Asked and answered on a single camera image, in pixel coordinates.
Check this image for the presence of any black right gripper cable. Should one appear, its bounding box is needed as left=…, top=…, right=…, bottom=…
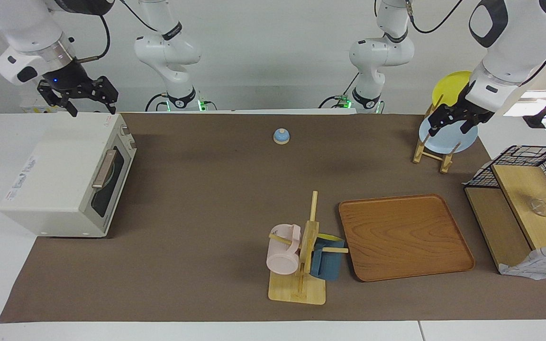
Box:
left=75, top=13, right=111, bottom=63

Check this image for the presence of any brown table mat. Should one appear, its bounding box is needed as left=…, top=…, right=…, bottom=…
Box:
left=0, top=113, right=546, bottom=323

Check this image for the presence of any light blue plate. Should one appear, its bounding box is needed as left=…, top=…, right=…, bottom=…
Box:
left=419, top=114, right=479, bottom=154

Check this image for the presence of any brown wooden tray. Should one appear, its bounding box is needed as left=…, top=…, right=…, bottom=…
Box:
left=338, top=193, right=475, bottom=283

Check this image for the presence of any wooden mug tree stand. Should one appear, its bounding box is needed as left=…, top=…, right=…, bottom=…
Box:
left=268, top=191, right=349, bottom=305

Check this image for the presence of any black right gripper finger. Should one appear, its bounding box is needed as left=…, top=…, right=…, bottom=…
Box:
left=83, top=76, right=118, bottom=114
left=37, top=81, right=77, bottom=117

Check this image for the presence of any dark blue mug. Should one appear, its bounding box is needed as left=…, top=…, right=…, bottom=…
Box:
left=310, top=233, right=346, bottom=281

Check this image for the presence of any black base cable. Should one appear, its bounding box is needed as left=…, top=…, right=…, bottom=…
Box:
left=319, top=71, right=361, bottom=108
left=145, top=92, right=169, bottom=112

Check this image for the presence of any yellow plate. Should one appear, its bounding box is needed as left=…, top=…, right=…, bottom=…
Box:
left=432, top=71, right=473, bottom=108

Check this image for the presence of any wooden shelf box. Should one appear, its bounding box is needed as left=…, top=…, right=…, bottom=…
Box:
left=464, top=163, right=546, bottom=275

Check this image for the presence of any black wire basket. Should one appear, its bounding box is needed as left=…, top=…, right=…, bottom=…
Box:
left=465, top=145, right=546, bottom=223

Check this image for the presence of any white toaster oven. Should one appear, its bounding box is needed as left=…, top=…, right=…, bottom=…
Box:
left=0, top=113, right=137, bottom=238

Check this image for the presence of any pink mug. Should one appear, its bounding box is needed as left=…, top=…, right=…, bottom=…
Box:
left=266, top=224, right=302, bottom=275

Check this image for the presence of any wooden plate rack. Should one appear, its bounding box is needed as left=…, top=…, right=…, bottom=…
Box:
left=412, top=95, right=462, bottom=174

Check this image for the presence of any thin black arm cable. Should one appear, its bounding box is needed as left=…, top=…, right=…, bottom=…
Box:
left=120, top=0, right=160, bottom=34

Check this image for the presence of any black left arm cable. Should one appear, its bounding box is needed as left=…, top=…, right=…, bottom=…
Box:
left=406, top=0, right=464, bottom=35

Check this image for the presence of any glass oven door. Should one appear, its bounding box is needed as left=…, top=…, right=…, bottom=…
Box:
left=80, top=144, right=136, bottom=236

